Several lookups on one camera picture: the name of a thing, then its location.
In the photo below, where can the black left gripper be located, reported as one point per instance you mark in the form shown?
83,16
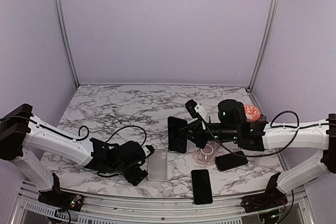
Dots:
137,177

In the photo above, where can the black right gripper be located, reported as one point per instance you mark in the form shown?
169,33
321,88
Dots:
196,127

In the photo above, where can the black phone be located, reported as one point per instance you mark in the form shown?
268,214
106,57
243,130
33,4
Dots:
201,187
230,161
176,142

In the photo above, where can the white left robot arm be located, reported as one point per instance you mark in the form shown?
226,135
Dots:
21,131

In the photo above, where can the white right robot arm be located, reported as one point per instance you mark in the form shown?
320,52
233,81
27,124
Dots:
233,126

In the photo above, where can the pink phone case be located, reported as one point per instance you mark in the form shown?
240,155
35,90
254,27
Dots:
206,155

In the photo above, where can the red white patterned bowl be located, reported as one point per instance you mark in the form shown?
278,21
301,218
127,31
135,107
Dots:
252,113

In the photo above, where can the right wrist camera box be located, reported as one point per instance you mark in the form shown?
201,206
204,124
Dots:
197,111

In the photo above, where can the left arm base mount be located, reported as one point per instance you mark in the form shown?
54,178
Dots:
59,198

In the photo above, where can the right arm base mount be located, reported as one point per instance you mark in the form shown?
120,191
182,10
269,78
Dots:
271,197

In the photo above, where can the aluminium front rail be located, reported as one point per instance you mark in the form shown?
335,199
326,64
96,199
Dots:
116,209

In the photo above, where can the aluminium right corner post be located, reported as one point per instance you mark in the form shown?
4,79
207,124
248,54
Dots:
270,20

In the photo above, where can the aluminium corner post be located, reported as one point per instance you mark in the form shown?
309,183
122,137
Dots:
270,20
65,42

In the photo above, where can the aluminium left corner post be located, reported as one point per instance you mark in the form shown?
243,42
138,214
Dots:
65,42

